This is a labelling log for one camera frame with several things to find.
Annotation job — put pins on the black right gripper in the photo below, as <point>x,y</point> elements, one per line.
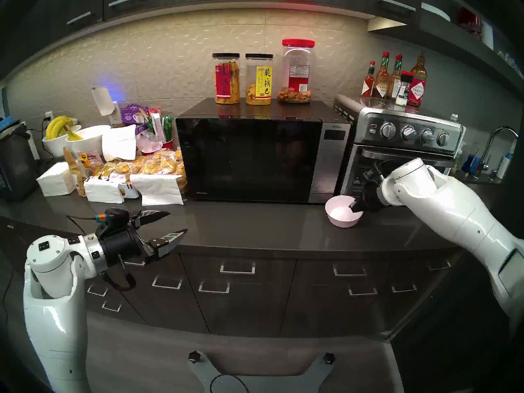
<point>370,197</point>

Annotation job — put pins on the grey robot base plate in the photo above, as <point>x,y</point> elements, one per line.
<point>262,385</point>

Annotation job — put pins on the white shaker dark lid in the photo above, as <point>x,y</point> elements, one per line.
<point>404,91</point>

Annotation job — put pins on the small wrapped cake packets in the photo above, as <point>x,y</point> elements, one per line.
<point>110,169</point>

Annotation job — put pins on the black base knob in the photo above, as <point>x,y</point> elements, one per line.
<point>328,358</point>
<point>194,357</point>

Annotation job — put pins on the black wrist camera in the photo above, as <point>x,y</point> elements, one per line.
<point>369,175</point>
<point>116,218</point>

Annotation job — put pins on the black microwave oven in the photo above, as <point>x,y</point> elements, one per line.
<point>333,167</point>

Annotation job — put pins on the yellowish dish soap bottle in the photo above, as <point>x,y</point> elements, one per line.
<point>456,163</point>

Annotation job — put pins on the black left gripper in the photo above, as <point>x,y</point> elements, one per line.
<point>120,245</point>

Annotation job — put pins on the Tabasco bottle green sauce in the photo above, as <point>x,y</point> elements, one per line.
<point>394,85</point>

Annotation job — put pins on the purple snack packet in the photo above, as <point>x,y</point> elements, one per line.
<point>133,114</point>

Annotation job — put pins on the single yellow banana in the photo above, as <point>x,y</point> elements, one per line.
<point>73,136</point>

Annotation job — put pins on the large white bowl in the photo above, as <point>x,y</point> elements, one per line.
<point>92,140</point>

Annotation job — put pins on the white red sachet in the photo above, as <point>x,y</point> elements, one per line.
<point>157,126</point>

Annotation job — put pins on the large clear madeleine bag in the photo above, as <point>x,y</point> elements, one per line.
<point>163,163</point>

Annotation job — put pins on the red cup stack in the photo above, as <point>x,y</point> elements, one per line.
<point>470,21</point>

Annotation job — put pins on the white soap bottle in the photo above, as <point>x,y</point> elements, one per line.
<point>504,165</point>

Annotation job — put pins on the black countertop appliance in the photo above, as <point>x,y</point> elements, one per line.
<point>16,167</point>

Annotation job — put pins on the pink bowl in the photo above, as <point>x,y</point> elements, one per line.
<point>339,216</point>

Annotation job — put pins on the white paper napkin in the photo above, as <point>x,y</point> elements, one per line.
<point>157,189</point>
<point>118,144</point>
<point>102,191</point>

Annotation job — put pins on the Tabasco bottle brown sauce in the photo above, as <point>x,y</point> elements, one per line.
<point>380,85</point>

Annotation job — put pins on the dark open wall shelf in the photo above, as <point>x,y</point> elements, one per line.
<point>450,40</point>

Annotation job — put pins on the yellow banana bunch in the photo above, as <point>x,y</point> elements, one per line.
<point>55,126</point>

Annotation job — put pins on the black glass microwave door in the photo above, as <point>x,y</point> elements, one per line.
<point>245,159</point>

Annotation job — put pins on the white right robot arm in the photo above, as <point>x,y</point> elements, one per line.
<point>450,212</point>

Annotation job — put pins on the stainless toaster oven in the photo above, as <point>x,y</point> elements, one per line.
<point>395,118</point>

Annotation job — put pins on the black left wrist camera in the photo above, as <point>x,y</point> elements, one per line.
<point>116,218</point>

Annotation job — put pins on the pink yellow snack packet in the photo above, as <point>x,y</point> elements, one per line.
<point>92,159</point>

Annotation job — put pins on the white box French flag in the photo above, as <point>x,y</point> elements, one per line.
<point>130,190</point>

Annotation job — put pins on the white cup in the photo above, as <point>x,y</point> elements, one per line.
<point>487,34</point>

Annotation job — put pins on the clear jar red lid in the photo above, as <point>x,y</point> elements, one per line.
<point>297,77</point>

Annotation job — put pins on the large Tabasco bottle red label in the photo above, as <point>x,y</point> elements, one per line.
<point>417,89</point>

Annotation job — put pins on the green sachet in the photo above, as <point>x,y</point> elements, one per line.
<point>168,128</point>

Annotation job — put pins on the white wall outlet with plug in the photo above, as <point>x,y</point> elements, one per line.
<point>49,116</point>

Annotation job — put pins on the white napkin stack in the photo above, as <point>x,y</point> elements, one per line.
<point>55,179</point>

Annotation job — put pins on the snack jar yellow label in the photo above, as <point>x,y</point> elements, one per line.
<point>259,83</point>

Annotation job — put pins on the chrome sink faucet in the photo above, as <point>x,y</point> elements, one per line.
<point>484,167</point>

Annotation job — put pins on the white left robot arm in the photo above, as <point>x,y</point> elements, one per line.
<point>53,314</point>

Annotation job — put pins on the snack jar red label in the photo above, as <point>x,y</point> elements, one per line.
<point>226,81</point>

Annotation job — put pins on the blue sink item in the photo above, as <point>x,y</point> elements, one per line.
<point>470,163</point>

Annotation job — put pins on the clear plastic bag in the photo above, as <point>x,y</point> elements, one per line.
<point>148,142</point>

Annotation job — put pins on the white wall outlet plate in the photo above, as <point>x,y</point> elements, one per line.
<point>116,116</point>

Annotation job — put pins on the small white bowl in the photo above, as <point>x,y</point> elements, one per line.
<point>53,146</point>

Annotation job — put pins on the small red hot sauce bottle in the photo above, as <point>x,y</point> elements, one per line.
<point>367,85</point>

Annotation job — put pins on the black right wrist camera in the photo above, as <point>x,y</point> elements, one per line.
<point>369,175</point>

